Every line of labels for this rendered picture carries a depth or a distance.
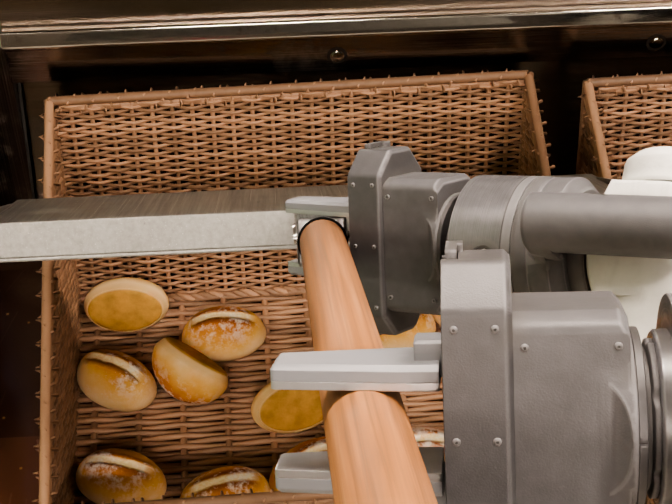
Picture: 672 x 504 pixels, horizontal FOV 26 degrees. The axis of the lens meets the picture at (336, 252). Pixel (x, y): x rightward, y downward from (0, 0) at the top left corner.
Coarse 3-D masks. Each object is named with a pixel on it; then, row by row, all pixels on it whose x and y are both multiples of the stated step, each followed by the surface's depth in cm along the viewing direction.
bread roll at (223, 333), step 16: (192, 320) 168; (208, 320) 167; (224, 320) 166; (240, 320) 167; (256, 320) 168; (192, 336) 167; (208, 336) 166; (224, 336) 166; (240, 336) 167; (256, 336) 168; (208, 352) 167; (224, 352) 167; (240, 352) 168
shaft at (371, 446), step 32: (320, 224) 92; (320, 256) 80; (320, 288) 72; (352, 288) 71; (320, 320) 65; (352, 320) 63; (352, 416) 48; (384, 416) 48; (352, 448) 45; (384, 448) 44; (416, 448) 46; (352, 480) 42; (384, 480) 41; (416, 480) 42
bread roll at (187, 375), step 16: (160, 352) 163; (176, 352) 162; (192, 352) 164; (160, 368) 163; (176, 368) 161; (192, 368) 161; (208, 368) 162; (160, 384) 164; (176, 384) 162; (192, 384) 161; (208, 384) 161; (224, 384) 162; (192, 400) 162; (208, 400) 162
